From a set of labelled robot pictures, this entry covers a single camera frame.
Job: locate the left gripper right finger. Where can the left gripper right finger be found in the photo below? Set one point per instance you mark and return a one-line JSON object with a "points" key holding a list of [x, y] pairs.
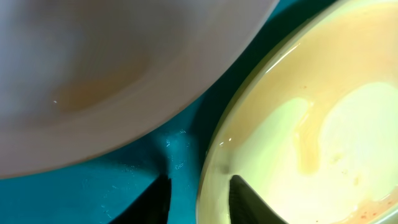
{"points": [[247, 207]]}

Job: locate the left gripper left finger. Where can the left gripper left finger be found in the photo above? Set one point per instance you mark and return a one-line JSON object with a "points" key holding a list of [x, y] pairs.
{"points": [[151, 207]]}

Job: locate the yellow plate with stain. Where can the yellow plate with stain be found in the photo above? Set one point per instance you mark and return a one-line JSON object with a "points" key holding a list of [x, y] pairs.
{"points": [[313, 130]]}

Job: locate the white plate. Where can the white plate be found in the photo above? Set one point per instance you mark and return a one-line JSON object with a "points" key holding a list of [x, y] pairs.
{"points": [[80, 78]]}

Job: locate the blue plastic tray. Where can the blue plastic tray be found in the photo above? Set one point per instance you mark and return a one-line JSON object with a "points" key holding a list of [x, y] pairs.
{"points": [[97, 190]]}

